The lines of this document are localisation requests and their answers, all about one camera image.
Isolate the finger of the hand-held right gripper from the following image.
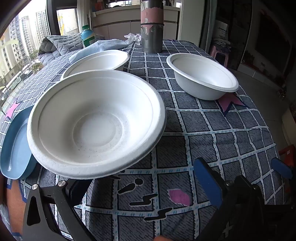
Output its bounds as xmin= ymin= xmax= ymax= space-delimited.
xmin=271 ymin=158 xmax=294 ymax=179

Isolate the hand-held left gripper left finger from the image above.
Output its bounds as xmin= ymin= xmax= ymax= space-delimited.
xmin=22 ymin=179 xmax=93 ymax=241

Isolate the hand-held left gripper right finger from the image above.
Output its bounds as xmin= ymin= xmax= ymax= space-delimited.
xmin=193 ymin=158 xmax=287 ymax=241

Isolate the large white paper bowl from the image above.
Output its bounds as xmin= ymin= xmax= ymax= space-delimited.
xmin=26 ymin=70 xmax=167 ymax=180

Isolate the orange box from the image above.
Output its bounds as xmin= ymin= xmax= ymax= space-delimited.
xmin=279 ymin=145 xmax=296 ymax=163

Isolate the grey checked star tablecloth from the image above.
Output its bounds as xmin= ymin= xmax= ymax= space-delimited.
xmin=0 ymin=39 xmax=289 ymax=241

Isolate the blue plastic plate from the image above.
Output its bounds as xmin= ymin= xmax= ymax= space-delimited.
xmin=0 ymin=105 xmax=38 ymax=180

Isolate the pink plastic stool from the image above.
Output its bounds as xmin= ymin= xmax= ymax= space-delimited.
xmin=209 ymin=45 xmax=230 ymax=68

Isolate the grey quilted blanket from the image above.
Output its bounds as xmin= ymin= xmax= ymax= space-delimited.
xmin=38 ymin=35 xmax=85 ymax=64

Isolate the light blue towel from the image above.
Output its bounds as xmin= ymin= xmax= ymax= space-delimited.
xmin=69 ymin=39 xmax=133 ymax=62

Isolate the white bag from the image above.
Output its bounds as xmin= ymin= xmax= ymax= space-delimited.
xmin=214 ymin=20 xmax=232 ymax=41

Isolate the green capped plastic bottle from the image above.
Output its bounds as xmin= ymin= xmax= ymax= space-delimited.
xmin=80 ymin=25 xmax=96 ymax=49

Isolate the grey pink metal flask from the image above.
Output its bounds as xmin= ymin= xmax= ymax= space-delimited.
xmin=140 ymin=0 xmax=164 ymax=53

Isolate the crumpled white tissue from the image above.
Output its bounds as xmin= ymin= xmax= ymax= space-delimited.
xmin=124 ymin=33 xmax=142 ymax=45

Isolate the white cabinet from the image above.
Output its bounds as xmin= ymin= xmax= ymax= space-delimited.
xmin=92 ymin=6 xmax=179 ymax=41

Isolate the dark window frame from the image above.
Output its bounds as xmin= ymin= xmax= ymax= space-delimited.
xmin=45 ymin=0 xmax=80 ymax=36

